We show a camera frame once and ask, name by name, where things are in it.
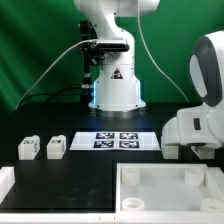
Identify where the white left obstacle block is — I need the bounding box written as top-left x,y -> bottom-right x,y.
0,167 -> 15,204

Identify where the black cable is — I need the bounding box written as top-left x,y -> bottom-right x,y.
16,85 -> 84,109

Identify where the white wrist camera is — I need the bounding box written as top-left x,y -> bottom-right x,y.
162,104 -> 224,149

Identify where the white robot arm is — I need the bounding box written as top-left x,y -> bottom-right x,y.
73,0 -> 160,117

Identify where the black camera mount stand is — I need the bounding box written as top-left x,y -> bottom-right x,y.
78,20 -> 104,104

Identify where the white square table top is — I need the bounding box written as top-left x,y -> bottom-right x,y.
115,163 -> 224,224

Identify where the white marker sheet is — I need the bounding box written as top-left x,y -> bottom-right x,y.
70,132 -> 160,151

